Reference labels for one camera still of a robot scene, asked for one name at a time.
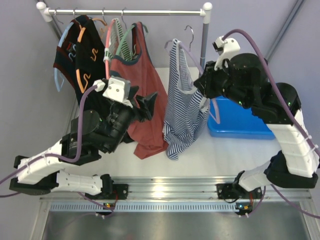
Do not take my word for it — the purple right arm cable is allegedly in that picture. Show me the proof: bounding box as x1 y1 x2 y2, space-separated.
222 28 320 218

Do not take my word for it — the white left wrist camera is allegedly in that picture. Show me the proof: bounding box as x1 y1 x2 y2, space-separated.
93 77 133 108

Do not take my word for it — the pink hanger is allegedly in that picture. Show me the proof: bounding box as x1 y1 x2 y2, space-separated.
103 19 116 80

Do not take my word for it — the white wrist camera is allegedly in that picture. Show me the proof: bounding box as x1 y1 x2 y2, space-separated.
212 36 241 71
93 77 133 108

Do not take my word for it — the blue white striped tank top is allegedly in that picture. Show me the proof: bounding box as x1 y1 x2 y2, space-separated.
163 38 210 161

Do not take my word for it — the green striped tank top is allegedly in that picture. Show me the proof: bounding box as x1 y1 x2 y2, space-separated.
103 18 133 67

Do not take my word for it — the green hanger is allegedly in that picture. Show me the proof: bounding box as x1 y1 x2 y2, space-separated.
113 7 150 61

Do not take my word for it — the metal clothes rack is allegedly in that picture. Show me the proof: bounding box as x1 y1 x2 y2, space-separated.
36 1 213 67

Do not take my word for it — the light blue hanger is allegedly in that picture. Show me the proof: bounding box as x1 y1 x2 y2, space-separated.
53 22 74 92

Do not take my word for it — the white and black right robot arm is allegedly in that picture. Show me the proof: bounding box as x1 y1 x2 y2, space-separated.
194 53 320 199

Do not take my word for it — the orange hanger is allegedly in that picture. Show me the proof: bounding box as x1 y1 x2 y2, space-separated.
75 16 108 93

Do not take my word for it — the blue plastic bin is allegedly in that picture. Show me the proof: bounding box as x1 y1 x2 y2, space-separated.
207 97 275 140

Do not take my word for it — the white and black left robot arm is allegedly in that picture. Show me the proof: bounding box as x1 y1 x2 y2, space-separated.
8 86 158 199

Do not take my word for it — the purple plastic hanger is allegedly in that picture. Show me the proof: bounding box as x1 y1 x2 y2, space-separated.
179 25 221 124

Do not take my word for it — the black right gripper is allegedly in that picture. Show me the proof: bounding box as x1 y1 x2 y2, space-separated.
194 58 251 110

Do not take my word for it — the red tank top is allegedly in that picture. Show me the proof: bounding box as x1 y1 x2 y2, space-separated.
110 22 168 160

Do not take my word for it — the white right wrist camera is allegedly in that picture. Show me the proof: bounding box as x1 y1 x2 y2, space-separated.
212 36 241 71

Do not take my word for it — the black maroon trimmed tank top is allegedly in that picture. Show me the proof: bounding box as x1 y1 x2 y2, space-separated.
62 15 89 88

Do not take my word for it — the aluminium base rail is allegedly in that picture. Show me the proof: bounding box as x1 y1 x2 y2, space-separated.
39 177 311 213

